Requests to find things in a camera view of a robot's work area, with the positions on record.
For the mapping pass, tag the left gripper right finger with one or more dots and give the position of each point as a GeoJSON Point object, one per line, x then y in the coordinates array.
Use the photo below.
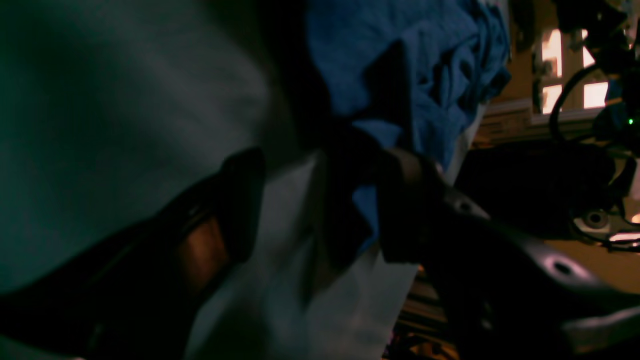
{"type": "Point", "coordinates": [505, 294]}

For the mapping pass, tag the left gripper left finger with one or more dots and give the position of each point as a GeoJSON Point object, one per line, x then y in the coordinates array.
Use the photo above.
{"type": "Point", "coordinates": [135, 294]}

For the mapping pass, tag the dark blue t-shirt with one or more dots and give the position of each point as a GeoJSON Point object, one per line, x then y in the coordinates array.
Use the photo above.
{"type": "Point", "coordinates": [399, 73]}

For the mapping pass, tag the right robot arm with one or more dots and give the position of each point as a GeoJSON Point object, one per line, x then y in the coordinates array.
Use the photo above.
{"type": "Point", "coordinates": [579, 180]}

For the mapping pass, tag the light blue table cloth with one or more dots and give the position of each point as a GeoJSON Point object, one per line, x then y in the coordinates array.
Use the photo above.
{"type": "Point", "coordinates": [110, 109]}

